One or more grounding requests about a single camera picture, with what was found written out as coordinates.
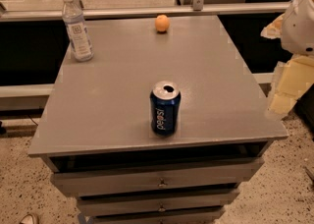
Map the clear plastic water bottle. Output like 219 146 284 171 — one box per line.
62 0 93 62

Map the grey drawer cabinet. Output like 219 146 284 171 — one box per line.
28 16 287 224

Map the middle grey drawer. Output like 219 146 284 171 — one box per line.
78 189 239 216

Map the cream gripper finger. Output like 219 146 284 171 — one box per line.
260 15 284 39
267 54 314 115

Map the blue pepsi can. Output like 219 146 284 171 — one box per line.
150 81 181 136

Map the orange fruit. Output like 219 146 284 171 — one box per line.
155 15 170 32

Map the grey drawer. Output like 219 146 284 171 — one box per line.
52 157 264 196
93 207 225 224
78 189 239 216

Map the top grey drawer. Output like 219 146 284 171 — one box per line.
52 157 264 196

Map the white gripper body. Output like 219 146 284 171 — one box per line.
281 0 314 55

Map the white shoe tip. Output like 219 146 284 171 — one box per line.
19 214 39 224

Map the bottom grey drawer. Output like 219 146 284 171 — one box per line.
93 207 225 224

